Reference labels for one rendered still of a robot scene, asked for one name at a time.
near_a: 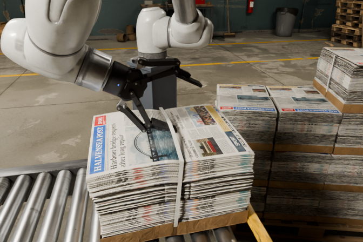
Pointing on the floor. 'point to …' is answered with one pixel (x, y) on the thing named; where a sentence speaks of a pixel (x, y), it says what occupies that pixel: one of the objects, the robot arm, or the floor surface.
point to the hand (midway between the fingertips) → (183, 106)
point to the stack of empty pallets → (355, 18)
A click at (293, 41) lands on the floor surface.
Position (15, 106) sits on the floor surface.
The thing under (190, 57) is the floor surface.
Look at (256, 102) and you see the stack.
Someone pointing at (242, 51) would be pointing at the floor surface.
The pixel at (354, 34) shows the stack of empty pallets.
